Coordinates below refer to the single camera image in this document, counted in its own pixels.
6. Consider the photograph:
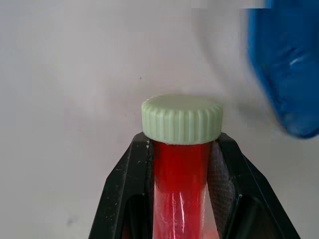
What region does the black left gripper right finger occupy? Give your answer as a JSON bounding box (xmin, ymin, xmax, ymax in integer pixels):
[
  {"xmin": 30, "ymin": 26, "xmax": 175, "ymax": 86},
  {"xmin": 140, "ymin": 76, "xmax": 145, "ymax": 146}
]
[{"xmin": 204, "ymin": 132, "xmax": 301, "ymax": 239}]

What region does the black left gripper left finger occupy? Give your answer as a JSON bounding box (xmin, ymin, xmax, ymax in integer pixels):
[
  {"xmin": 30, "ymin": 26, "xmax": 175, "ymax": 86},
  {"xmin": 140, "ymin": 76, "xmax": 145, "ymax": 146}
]
[{"xmin": 87, "ymin": 132, "xmax": 156, "ymax": 239}]

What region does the red test tube green cap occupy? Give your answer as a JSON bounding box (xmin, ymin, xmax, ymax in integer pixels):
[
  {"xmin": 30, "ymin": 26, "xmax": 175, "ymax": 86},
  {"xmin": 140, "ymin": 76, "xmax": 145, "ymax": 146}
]
[{"xmin": 141, "ymin": 94, "xmax": 223, "ymax": 239}]

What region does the blue test tube rack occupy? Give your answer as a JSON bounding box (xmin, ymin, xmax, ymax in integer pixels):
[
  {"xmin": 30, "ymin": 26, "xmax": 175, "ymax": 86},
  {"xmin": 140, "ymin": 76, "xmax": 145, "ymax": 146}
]
[{"xmin": 245, "ymin": 0, "xmax": 319, "ymax": 139}]

